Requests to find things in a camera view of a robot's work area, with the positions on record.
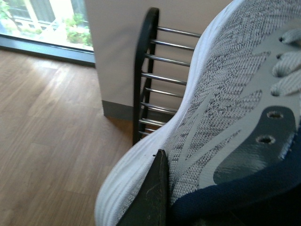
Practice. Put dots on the black metal shoe rack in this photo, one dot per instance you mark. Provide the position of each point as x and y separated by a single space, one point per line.
148 117

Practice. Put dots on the grey knit sneaker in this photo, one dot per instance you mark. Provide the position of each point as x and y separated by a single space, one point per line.
234 146

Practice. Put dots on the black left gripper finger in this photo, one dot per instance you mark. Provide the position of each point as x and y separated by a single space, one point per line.
149 207

